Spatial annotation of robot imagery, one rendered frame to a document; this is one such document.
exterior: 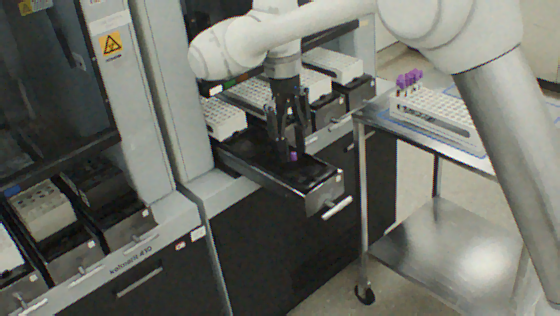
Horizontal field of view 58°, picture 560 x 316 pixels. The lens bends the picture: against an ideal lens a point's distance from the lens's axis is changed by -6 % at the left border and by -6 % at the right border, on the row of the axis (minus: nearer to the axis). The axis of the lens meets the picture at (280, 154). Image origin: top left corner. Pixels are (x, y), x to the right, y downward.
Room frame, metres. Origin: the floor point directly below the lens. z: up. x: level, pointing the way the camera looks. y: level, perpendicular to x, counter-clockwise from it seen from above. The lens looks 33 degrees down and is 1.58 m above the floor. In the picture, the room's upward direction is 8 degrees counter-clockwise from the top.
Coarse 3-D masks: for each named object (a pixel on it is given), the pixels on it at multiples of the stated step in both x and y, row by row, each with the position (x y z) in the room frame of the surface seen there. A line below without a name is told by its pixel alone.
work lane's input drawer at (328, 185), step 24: (216, 144) 1.29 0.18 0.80; (240, 144) 1.27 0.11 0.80; (264, 144) 1.26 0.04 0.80; (240, 168) 1.19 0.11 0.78; (264, 168) 1.12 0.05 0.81; (288, 168) 1.12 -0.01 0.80; (312, 168) 1.11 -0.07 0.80; (336, 168) 1.08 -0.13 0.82; (288, 192) 1.04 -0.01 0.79; (312, 192) 1.01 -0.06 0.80; (336, 192) 1.06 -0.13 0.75
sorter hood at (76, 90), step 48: (0, 0) 1.01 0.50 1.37; (48, 0) 1.07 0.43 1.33; (0, 48) 0.99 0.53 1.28; (48, 48) 1.05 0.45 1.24; (0, 96) 0.97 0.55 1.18; (48, 96) 1.03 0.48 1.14; (96, 96) 1.09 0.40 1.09; (0, 144) 0.95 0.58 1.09; (48, 144) 1.00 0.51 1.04; (96, 144) 1.06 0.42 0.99; (0, 192) 0.91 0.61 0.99
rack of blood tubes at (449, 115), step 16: (416, 96) 1.27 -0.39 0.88; (432, 96) 1.26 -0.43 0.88; (400, 112) 1.26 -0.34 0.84; (416, 112) 1.28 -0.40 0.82; (432, 112) 1.17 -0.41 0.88; (448, 112) 1.17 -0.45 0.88; (464, 112) 1.15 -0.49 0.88; (432, 128) 1.17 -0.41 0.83; (448, 128) 1.18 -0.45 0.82; (464, 128) 1.09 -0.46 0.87; (464, 144) 1.09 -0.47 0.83; (480, 144) 1.06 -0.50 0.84
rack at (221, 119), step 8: (200, 96) 1.48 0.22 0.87; (208, 104) 1.43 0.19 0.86; (216, 104) 1.42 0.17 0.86; (224, 104) 1.42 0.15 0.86; (208, 112) 1.38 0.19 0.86; (216, 112) 1.38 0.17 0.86; (224, 112) 1.36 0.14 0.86; (232, 112) 1.35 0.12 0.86; (240, 112) 1.34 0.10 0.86; (208, 120) 1.32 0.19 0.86; (216, 120) 1.32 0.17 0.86; (224, 120) 1.32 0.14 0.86; (232, 120) 1.31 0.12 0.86; (240, 120) 1.33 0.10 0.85; (208, 128) 1.38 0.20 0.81; (216, 128) 1.29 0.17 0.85; (224, 128) 1.29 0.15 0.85; (232, 128) 1.31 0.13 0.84; (240, 128) 1.33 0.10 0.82; (216, 136) 1.30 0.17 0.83; (224, 136) 1.29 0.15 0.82
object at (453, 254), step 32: (384, 96) 1.41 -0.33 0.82; (448, 96) 1.36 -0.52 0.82; (544, 96) 1.29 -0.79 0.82; (384, 128) 1.23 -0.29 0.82; (416, 128) 1.21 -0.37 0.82; (448, 160) 1.06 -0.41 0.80; (480, 160) 1.02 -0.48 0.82; (416, 224) 1.42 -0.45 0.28; (448, 224) 1.39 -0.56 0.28; (480, 224) 1.36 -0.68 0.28; (384, 256) 1.28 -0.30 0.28; (416, 256) 1.26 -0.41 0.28; (448, 256) 1.23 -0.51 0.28; (480, 256) 1.21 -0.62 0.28; (512, 256) 1.18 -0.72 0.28; (448, 288) 1.10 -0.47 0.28; (480, 288) 1.07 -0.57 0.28; (512, 288) 1.05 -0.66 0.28
